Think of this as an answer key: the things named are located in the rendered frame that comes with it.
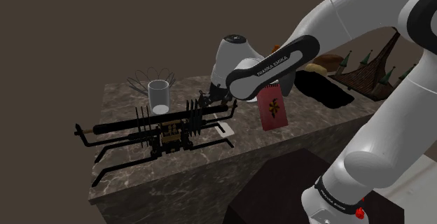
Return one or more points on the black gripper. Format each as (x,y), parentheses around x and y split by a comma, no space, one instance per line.
(215,95)

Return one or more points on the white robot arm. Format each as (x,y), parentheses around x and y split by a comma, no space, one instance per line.
(382,124)

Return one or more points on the white flat card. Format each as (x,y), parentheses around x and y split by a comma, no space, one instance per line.
(226,128)

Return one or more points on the white dish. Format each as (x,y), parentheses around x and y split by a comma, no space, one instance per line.
(252,99)

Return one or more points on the white cup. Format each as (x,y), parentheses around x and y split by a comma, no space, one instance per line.
(159,93)

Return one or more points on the red notebook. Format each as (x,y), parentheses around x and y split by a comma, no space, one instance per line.
(273,114)

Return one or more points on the small orange thing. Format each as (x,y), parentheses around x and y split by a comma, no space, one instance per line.
(275,49)

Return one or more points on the black barred rod model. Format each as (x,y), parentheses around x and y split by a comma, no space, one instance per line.
(136,125)

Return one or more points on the pale yellow bread roll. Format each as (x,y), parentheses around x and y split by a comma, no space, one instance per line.
(315,69)

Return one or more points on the brown bread loaf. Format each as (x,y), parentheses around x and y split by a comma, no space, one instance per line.
(329,62)

